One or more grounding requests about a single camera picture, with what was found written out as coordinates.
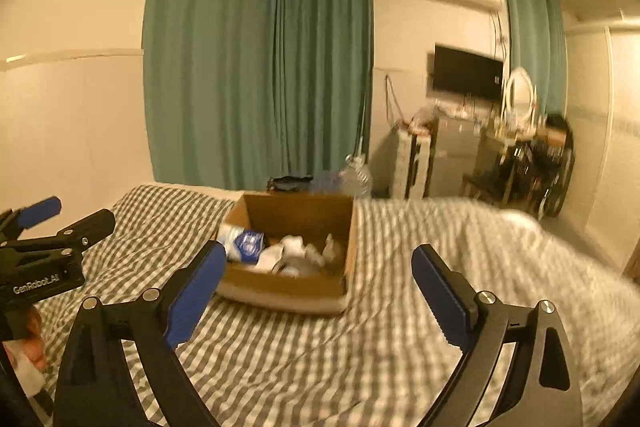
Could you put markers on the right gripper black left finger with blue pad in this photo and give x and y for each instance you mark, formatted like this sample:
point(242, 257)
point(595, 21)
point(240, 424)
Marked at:
point(94, 386)

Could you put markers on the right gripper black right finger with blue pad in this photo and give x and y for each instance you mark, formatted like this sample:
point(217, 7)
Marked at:
point(541, 386)

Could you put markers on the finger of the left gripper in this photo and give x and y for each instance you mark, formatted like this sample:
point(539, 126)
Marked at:
point(14, 222)
point(77, 237)

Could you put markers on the blue tissue pack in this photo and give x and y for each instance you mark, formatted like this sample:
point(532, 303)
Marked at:
point(241, 245)

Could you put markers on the white bunny toy blue star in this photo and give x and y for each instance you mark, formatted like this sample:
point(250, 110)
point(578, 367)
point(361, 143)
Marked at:
point(332, 252)

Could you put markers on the white thermos tumbler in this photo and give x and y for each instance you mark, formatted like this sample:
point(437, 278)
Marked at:
point(276, 260)

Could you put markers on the person's left hand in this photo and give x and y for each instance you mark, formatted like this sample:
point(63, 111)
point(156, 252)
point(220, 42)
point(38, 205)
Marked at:
point(31, 343)

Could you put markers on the grey checkered bed sheet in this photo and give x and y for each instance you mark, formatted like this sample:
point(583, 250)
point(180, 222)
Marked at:
point(381, 362)

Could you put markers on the brown cardboard box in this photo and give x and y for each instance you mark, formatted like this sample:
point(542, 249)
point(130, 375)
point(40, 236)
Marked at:
point(313, 217)

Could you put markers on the dark bag beside bed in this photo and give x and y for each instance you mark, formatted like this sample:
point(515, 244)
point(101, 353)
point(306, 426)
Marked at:
point(289, 184)

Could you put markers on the black garbage bags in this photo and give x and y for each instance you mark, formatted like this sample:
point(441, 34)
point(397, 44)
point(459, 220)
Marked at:
point(538, 171)

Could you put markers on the green curtain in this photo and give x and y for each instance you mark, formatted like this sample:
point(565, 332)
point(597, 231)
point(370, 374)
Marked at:
point(537, 43)
point(237, 92)

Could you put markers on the silver mini fridge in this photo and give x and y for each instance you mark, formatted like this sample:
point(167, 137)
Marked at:
point(453, 154)

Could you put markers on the white suitcase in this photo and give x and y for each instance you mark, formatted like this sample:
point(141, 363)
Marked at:
point(411, 165)

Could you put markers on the large clear water bottle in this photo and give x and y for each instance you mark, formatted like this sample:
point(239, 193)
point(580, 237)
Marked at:
point(356, 179)

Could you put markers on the white oval vanity mirror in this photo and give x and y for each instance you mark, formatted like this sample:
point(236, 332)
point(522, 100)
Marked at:
point(519, 98)

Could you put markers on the black wall television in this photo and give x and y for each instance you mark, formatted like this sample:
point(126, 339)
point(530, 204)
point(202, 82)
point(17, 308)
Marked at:
point(469, 74)

